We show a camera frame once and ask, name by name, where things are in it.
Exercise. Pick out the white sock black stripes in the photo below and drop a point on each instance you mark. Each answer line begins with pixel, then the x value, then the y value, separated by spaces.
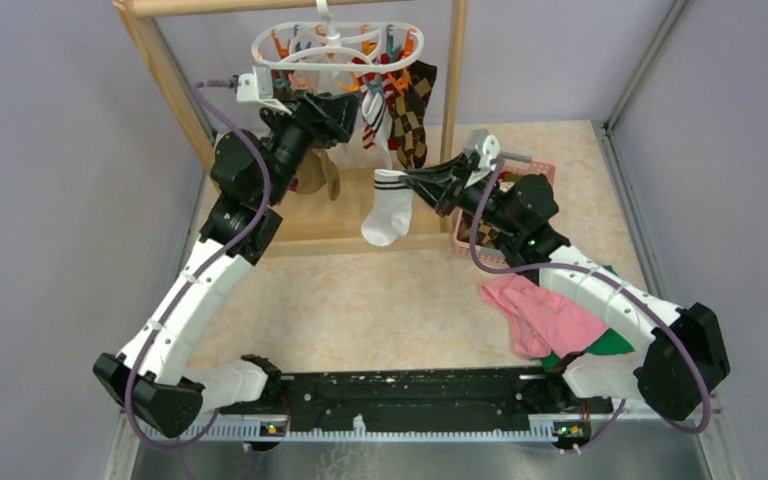
pixel 377 125

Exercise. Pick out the pink cloth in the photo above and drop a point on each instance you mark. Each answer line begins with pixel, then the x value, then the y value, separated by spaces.
pixel 512 296

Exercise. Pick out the wooden drying rack frame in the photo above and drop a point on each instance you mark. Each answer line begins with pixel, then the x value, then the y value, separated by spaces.
pixel 312 225

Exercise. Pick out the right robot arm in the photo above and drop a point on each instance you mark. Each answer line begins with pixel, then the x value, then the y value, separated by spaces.
pixel 679 355

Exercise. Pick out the pink laundry basket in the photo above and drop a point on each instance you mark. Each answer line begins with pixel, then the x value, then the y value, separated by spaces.
pixel 514 170

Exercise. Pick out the tan hanging sock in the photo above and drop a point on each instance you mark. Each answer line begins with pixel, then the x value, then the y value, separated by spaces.
pixel 317 171

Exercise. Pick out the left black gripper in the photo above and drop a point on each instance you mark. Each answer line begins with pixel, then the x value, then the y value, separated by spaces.
pixel 325 118

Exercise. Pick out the brown argyle socks in basket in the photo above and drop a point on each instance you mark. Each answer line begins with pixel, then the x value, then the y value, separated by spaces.
pixel 486 236

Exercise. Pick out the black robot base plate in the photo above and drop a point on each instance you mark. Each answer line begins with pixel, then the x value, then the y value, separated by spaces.
pixel 418 401

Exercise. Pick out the green cloth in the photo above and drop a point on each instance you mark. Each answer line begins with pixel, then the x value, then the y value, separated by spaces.
pixel 606 341

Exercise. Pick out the brown argyle sock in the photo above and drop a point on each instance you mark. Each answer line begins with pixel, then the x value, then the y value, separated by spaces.
pixel 408 110

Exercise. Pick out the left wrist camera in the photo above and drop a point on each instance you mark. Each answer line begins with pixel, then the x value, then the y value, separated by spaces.
pixel 256 87

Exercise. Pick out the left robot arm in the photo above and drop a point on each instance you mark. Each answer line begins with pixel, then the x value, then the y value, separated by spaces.
pixel 149 376

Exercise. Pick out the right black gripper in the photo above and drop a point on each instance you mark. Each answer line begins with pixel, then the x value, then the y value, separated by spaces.
pixel 456 170

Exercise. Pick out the white round clip hanger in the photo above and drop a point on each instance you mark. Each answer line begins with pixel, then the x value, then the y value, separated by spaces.
pixel 351 53

